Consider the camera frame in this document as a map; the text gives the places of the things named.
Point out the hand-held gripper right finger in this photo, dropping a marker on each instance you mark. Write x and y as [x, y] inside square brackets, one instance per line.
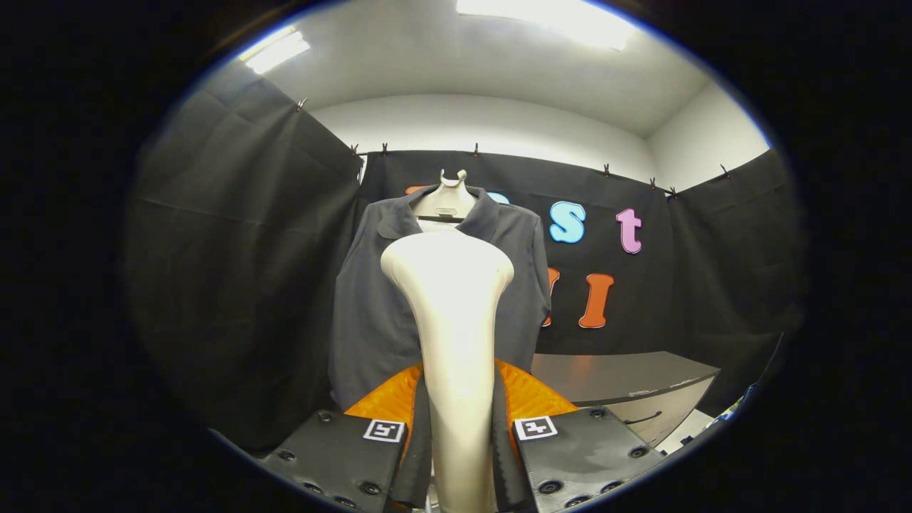
[584, 449]

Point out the white clothes hanger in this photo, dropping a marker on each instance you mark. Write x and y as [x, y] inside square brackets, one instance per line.
[445, 199]

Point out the small ceiling light panel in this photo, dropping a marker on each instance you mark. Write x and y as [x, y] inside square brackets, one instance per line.
[276, 51]

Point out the dark grey button shirt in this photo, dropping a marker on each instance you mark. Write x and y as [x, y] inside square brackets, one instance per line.
[370, 313]

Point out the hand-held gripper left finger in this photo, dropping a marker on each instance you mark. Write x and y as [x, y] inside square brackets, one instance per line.
[342, 456]

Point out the large ceiling light panel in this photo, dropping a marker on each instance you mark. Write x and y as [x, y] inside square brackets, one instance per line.
[548, 18]

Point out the colourful clutter items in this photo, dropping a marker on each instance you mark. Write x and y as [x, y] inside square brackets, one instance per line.
[723, 417]

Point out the cream white garment steamer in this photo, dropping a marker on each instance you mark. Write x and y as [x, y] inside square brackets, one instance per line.
[452, 320]

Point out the grey drawer cabinet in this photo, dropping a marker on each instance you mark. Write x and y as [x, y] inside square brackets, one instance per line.
[620, 377]

